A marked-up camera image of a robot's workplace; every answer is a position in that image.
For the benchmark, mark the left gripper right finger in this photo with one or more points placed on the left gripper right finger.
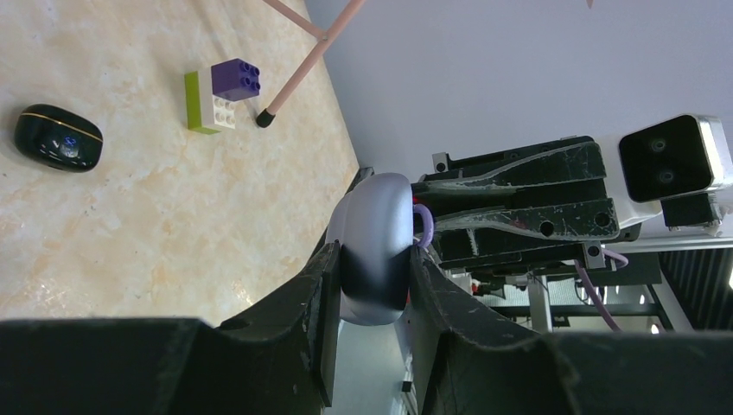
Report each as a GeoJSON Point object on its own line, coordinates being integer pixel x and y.
{"type": "Point", "coordinates": [469, 359]}

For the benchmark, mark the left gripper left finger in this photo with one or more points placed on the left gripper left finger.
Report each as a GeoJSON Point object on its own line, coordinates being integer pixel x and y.
{"type": "Point", "coordinates": [276, 357]}

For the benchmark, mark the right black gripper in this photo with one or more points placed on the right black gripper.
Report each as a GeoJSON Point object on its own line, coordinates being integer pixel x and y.
{"type": "Point", "coordinates": [523, 209]}

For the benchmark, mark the grey earbud charging case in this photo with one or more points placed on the grey earbud charging case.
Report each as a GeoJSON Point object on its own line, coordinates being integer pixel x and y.
{"type": "Point", "coordinates": [374, 226]}

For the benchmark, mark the black earbud charging case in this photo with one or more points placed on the black earbud charging case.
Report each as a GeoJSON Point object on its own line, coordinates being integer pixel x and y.
{"type": "Point", "coordinates": [58, 138]}

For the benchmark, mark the purple earbud pair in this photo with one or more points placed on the purple earbud pair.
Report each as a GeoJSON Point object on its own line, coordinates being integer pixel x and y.
{"type": "Point", "coordinates": [424, 236]}

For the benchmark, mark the pink music stand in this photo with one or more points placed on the pink music stand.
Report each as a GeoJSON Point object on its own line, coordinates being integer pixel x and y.
{"type": "Point", "coordinates": [324, 39]}

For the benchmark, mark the purple and cream block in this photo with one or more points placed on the purple and cream block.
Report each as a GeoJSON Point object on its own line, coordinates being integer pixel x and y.
{"type": "Point", "coordinates": [212, 93]}

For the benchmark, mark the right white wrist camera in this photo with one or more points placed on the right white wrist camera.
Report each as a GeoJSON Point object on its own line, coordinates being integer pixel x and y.
{"type": "Point", "coordinates": [674, 169]}

